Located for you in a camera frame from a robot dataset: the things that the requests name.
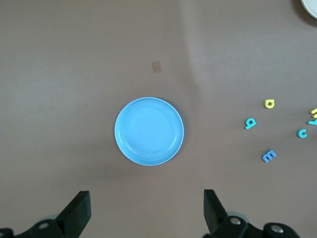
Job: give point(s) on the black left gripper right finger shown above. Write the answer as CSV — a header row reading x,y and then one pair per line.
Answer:
x,y
215,215

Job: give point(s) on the teal foam letter c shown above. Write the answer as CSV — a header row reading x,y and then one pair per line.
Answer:
x,y
299,133

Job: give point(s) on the blue foam letter m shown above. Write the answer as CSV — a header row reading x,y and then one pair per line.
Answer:
x,y
266,157

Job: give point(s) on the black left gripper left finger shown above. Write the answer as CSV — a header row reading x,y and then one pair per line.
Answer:
x,y
69,218

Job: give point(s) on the white plate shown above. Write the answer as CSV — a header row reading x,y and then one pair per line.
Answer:
x,y
310,7

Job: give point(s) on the brown tape patch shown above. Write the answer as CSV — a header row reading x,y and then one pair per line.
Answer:
x,y
156,67

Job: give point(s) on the blue plate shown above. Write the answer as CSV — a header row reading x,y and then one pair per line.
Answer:
x,y
149,131

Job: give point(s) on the teal foam letter a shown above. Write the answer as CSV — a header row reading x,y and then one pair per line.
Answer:
x,y
247,127

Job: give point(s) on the yellow foam letter u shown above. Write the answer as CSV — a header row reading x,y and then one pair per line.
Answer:
x,y
314,111

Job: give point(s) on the yellow foam letter a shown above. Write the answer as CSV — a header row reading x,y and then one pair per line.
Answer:
x,y
273,104

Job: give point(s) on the teal foam letter l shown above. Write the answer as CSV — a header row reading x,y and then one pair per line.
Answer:
x,y
312,122

